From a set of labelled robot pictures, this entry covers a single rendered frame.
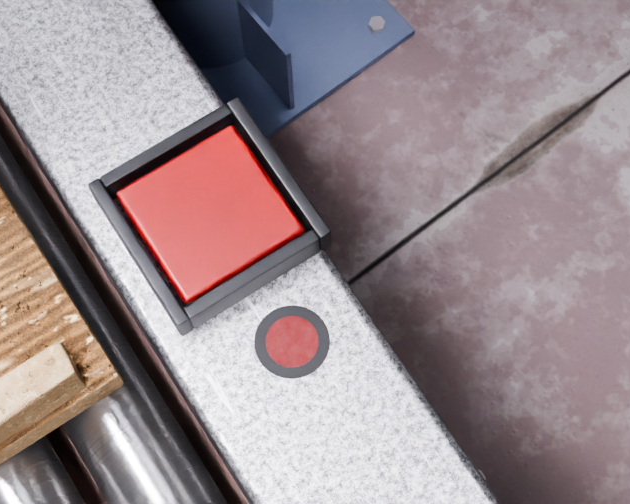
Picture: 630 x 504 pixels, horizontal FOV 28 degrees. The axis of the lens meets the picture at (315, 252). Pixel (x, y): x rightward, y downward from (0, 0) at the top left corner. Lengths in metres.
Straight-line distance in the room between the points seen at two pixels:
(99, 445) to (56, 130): 0.15
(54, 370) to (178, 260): 0.08
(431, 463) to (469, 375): 0.96
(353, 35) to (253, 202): 1.10
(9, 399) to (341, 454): 0.13
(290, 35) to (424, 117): 0.20
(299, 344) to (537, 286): 1.00
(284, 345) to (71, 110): 0.15
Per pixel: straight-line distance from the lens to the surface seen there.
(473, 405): 1.47
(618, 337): 1.52
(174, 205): 0.54
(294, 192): 0.53
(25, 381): 0.49
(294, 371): 0.53
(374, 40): 1.62
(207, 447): 0.56
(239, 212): 0.54
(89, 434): 0.53
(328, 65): 1.60
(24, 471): 0.53
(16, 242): 0.54
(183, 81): 0.58
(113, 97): 0.58
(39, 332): 0.52
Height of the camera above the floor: 1.43
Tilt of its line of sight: 70 degrees down
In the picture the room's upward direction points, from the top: 3 degrees counter-clockwise
